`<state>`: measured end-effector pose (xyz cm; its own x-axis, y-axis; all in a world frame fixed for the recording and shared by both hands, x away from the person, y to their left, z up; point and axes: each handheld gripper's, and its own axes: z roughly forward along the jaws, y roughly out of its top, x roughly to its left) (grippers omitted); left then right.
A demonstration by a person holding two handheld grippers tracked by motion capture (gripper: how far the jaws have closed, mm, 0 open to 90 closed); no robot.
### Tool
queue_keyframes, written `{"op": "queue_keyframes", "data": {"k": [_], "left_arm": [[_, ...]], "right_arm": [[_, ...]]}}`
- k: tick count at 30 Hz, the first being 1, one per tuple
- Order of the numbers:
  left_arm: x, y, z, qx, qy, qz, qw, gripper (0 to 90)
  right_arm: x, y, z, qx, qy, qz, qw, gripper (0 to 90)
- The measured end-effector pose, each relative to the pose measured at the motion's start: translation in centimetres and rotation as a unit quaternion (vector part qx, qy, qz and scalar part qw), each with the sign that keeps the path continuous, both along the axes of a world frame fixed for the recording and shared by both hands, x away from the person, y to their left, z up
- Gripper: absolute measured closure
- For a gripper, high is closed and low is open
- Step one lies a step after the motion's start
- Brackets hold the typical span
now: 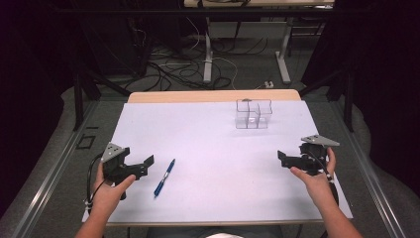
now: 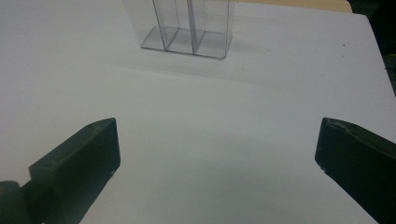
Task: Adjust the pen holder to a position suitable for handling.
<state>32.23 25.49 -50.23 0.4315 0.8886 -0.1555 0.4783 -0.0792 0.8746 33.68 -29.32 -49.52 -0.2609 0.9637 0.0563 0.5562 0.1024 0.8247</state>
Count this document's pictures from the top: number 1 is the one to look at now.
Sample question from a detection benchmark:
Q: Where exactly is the clear acrylic organizer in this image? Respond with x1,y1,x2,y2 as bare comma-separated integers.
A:
235,98,273,130

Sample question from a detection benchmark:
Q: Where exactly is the right hand-held gripper cable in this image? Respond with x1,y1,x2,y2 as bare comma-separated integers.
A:
309,151,341,206

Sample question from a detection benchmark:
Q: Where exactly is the black crossbar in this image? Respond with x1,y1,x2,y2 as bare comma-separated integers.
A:
53,7,368,18

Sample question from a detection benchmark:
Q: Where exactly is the hand-held gripper cable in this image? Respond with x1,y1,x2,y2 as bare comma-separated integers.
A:
309,151,341,206
85,152,107,213

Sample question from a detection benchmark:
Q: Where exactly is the aluminium floor rail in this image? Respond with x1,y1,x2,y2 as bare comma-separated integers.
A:
9,98,101,238
330,98,409,238

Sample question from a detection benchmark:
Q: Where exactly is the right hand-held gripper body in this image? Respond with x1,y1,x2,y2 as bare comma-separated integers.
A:
287,134,341,177

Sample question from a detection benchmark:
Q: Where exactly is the black floor hatch frame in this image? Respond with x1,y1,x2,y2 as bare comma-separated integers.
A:
75,134,97,151

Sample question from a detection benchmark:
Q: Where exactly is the tangle of black floor cables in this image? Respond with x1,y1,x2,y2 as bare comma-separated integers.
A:
125,23,270,93

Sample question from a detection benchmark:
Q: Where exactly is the blue pen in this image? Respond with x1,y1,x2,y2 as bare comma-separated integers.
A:
153,158,176,199

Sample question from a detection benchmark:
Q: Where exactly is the white floor cable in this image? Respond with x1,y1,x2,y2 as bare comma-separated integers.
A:
184,16,240,91

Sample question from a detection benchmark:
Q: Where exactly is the white table mat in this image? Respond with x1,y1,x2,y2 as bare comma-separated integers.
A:
81,99,354,224

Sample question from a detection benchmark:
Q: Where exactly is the left hand-held gripper cable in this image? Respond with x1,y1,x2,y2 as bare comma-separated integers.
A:
85,152,107,213

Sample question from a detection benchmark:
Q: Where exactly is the white desk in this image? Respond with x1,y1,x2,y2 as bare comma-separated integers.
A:
183,0,336,85

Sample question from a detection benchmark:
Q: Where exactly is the black metal stand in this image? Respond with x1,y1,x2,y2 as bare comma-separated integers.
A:
297,65,356,134
72,62,133,132

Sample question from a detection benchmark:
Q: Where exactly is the person's right hand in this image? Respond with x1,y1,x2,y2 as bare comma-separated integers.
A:
289,147,338,205

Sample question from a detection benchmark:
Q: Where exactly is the person's left hand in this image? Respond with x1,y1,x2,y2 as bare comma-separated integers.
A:
90,162,137,215

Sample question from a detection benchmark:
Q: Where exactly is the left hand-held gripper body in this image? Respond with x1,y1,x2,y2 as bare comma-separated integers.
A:
100,142,142,183

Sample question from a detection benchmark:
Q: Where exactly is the dark curtain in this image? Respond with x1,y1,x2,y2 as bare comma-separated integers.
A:
300,0,420,199
0,0,78,220

